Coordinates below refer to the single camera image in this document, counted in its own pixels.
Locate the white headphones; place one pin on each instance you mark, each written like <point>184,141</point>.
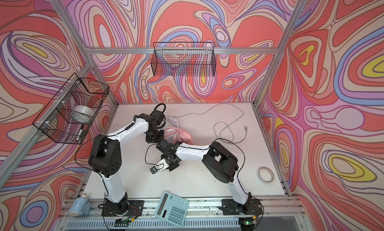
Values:
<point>172,122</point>

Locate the green circuit board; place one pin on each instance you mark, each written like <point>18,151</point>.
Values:
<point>120,223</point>

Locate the black marker in basket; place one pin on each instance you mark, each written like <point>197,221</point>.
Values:
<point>79,135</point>

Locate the black wire basket left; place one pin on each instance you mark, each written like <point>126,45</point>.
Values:
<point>68,118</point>

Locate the black wire basket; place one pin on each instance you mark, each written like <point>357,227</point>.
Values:
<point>68,118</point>
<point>184,58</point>

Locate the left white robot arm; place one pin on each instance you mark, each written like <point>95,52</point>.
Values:
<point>106,158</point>

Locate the teal calculator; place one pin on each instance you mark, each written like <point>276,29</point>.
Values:
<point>172,209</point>

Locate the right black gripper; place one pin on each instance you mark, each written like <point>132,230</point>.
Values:
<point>172,167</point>

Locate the grey tape roll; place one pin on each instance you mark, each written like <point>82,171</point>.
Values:
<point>82,114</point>

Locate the black wire basket back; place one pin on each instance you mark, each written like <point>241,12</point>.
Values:
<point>184,58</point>

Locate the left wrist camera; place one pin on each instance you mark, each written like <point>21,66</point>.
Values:
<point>159,115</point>

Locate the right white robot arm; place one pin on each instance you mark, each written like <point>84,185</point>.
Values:
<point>221,163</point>

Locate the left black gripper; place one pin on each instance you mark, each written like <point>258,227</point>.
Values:
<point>149,140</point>

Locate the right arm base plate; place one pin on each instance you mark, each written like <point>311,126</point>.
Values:
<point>230,208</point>

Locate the pink headphones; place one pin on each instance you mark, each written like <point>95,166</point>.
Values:
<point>175,134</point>

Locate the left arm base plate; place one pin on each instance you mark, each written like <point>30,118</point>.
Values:
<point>132,209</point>

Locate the white tape roll on table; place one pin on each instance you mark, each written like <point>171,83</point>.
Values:
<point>265,175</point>

